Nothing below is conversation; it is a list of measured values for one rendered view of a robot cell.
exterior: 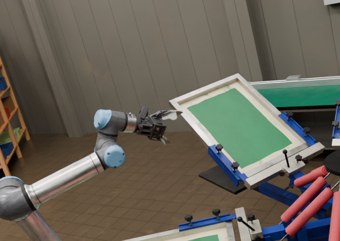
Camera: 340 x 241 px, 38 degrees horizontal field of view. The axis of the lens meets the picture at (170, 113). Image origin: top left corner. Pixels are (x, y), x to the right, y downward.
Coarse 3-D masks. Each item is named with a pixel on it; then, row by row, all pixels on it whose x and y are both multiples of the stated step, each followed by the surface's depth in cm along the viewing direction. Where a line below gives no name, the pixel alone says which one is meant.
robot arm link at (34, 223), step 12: (0, 180) 179; (12, 180) 177; (24, 216) 177; (36, 216) 181; (24, 228) 180; (36, 228) 180; (48, 228) 184; (36, 240) 182; (48, 240) 183; (60, 240) 188
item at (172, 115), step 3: (171, 111) 195; (174, 111) 196; (177, 111) 196; (180, 111) 197; (165, 114) 195; (168, 114) 195; (171, 114) 195; (174, 114) 195; (177, 114) 197; (162, 117) 195; (165, 117) 194; (168, 117) 194; (171, 117) 194; (174, 117) 193
